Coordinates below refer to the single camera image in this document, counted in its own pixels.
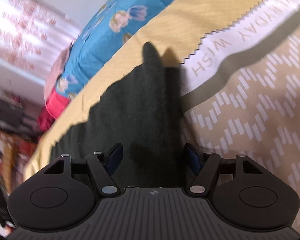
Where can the pink cloth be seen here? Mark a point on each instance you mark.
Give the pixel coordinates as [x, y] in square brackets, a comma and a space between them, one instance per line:
[57, 70]

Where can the white curtain with red print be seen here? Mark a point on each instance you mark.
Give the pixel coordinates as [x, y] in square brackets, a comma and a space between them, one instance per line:
[22, 25]

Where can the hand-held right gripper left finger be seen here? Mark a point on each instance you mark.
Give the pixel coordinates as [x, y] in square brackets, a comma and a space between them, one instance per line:
[115, 158]

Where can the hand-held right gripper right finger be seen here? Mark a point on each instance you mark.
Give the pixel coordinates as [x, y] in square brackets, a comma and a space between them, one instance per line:
[192, 158]

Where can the dark cluttered shelf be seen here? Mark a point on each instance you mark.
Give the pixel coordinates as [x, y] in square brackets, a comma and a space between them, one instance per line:
[7, 115]

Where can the dark green knit sweater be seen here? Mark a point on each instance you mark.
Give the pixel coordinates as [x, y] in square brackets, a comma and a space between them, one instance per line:
[140, 105]

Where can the yellow and beige patterned bedspread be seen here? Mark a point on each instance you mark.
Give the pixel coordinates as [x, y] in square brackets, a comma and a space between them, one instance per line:
[252, 92]

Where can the blue cartoon print pillow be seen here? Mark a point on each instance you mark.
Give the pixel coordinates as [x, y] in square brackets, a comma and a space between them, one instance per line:
[110, 30]

